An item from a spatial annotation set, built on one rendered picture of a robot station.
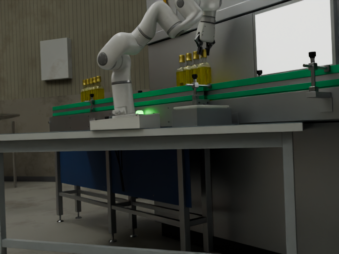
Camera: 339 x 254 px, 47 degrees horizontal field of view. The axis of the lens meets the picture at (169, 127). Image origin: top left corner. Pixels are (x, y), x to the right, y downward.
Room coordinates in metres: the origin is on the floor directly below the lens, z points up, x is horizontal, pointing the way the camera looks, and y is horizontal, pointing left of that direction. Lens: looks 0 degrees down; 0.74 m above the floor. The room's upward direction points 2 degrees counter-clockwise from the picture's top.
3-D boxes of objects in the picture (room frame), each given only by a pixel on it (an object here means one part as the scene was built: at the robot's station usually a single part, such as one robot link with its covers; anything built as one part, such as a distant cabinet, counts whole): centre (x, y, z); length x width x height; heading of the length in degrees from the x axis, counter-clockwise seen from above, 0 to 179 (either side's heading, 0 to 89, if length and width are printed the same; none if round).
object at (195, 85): (1.98, -0.15, 0.95); 0.17 x 0.03 x 0.12; 130
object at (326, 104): (1.49, -0.56, 0.90); 0.17 x 0.05 x 0.23; 130
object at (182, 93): (2.67, 0.43, 0.92); 1.75 x 0.01 x 0.08; 40
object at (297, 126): (2.48, -0.02, 0.73); 1.58 x 1.52 x 0.04; 70
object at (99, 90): (3.00, 0.52, 1.02); 0.06 x 0.06 x 0.28; 40
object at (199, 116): (1.84, -0.17, 0.79); 0.27 x 0.17 x 0.08; 130
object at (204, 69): (2.13, -0.20, 0.99); 0.06 x 0.06 x 0.21; 38
